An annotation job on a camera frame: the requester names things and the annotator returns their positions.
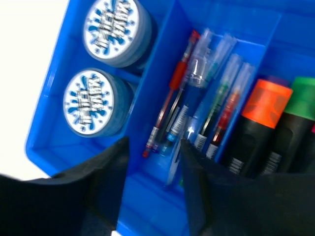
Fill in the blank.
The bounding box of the blue plastic sorting tray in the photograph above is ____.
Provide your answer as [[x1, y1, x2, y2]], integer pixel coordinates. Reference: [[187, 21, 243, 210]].
[[26, 0, 315, 236]]

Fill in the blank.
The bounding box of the black orange highlighter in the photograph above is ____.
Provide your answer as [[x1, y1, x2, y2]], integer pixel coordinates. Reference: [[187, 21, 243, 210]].
[[221, 79, 293, 177]]

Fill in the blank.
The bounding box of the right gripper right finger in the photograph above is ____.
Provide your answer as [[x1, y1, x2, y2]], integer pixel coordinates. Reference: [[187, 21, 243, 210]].
[[180, 139, 315, 236]]

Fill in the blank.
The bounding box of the red ballpoint pen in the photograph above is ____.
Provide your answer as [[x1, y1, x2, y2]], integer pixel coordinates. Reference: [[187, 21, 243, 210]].
[[142, 29, 200, 158]]

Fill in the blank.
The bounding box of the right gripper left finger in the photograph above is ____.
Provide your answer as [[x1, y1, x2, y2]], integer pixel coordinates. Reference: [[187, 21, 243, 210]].
[[0, 137, 129, 236]]

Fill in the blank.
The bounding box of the black purple highlighter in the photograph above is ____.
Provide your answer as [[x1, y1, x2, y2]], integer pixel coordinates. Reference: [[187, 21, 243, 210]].
[[266, 75, 289, 87]]

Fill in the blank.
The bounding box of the dark blue pen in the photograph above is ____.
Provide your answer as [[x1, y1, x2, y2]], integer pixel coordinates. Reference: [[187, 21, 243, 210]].
[[166, 117, 194, 186]]

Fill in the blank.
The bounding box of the black green highlighter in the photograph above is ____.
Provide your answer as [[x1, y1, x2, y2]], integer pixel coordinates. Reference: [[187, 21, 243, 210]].
[[262, 76, 315, 174]]

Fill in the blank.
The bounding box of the purple gel pen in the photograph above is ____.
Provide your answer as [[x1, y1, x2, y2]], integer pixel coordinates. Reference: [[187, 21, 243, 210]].
[[159, 33, 238, 157]]

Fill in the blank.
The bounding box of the red gel pen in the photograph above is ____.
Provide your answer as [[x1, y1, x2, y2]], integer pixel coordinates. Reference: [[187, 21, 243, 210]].
[[206, 62, 254, 159]]

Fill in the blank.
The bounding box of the teal gel pen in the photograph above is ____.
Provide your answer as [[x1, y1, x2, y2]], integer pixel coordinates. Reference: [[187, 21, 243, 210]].
[[194, 54, 242, 150]]

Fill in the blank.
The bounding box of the black pink highlighter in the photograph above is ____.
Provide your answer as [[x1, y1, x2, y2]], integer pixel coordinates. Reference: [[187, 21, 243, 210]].
[[293, 126, 315, 174]]

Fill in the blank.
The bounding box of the blue gel pen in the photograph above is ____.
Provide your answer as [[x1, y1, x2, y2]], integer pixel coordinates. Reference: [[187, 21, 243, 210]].
[[146, 28, 213, 155]]

